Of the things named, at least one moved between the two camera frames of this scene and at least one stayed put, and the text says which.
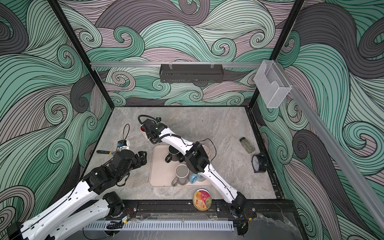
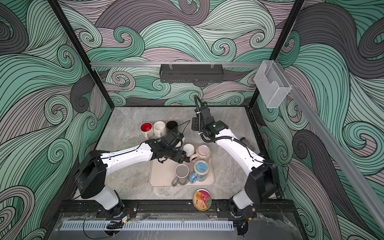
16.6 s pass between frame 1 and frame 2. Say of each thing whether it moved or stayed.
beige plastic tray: stayed
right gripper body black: moved
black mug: moved
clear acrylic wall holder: stayed
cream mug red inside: stayed
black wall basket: stayed
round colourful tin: stayed
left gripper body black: moved
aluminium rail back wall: stayed
